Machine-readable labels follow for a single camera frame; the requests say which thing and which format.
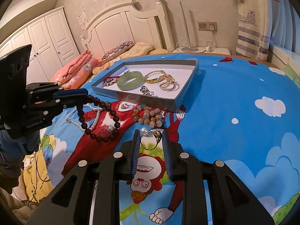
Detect white pearl necklace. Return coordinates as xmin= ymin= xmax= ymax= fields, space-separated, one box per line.
xmin=64 ymin=103 xmax=104 ymax=132

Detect green jade bangle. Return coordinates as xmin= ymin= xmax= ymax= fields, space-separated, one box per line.
xmin=117 ymin=71 xmax=145 ymax=91

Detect white nightstand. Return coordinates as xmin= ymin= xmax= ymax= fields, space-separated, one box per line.
xmin=172 ymin=47 xmax=231 ymax=55

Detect wall power socket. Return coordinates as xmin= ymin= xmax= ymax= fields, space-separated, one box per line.
xmin=197 ymin=22 xmax=218 ymax=32

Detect embroidered patterned pillow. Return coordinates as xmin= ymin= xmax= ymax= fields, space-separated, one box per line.
xmin=101 ymin=41 xmax=135 ymax=62

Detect red cord gold bead bracelet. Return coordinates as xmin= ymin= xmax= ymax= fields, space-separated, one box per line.
xmin=103 ymin=75 xmax=121 ymax=87

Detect dark red bead bracelet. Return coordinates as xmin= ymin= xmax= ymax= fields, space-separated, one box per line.
xmin=76 ymin=94 xmax=122 ymax=143

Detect white charger with cable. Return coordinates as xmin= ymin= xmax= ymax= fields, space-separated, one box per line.
xmin=203 ymin=24 xmax=218 ymax=53

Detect thin gold bangle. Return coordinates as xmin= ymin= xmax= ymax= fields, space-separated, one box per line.
xmin=144 ymin=70 xmax=165 ymax=84

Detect gold ring with pearl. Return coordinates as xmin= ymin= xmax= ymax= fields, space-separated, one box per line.
xmin=140 ymin=127 xmax=163 ymax=151

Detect striped cream curtain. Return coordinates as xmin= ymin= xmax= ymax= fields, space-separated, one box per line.
xmin=236 ymin=0 xmax=293 ymax=60

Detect grey shallow cardboard box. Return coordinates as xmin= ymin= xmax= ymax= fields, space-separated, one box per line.
xmin=91 ymin=58 xmax=198 ymax=112

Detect enamel flower brooch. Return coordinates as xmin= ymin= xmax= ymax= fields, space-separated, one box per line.
xmin=140 ymin=85 xmax=154 ymax=96

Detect gold triple ring bangles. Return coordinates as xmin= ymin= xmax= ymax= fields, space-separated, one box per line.
xmin=157 ymin=74 xmax=176 ymax=92

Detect white wooden headboard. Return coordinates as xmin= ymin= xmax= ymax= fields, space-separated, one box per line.
xmin=80 ymin=0 xmax=175 ymax=56

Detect multicolour stone bead bracelet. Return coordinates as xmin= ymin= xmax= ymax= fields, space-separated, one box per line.
xmin=131 ymin=105 xmax=166 ymax=128

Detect white wardrobe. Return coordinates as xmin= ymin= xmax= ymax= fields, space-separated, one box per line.
xmin=1 ymin=6 xmax=79 ymax=84

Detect folded pink quilt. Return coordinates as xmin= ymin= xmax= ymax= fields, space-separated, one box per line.
xmin=50 ymin=51 xmax=99 ymax=90

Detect cream floral pillow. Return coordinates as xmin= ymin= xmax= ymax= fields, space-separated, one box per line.
xmin=92 ymin=42 xmax=154 ymax=75

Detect gloved left hand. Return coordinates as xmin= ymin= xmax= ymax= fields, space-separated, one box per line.
xmin=1 ymin=130 xmax=40 ymax=169

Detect blue cartoon cloud bedsheet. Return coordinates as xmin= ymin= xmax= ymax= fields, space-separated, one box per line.
xmin=41 ymin=54 xmax=299 ymax=224

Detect pearl drop earring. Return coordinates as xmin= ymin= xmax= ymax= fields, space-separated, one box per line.
xmin=108 ymin=126 xmax=115 ymax=133

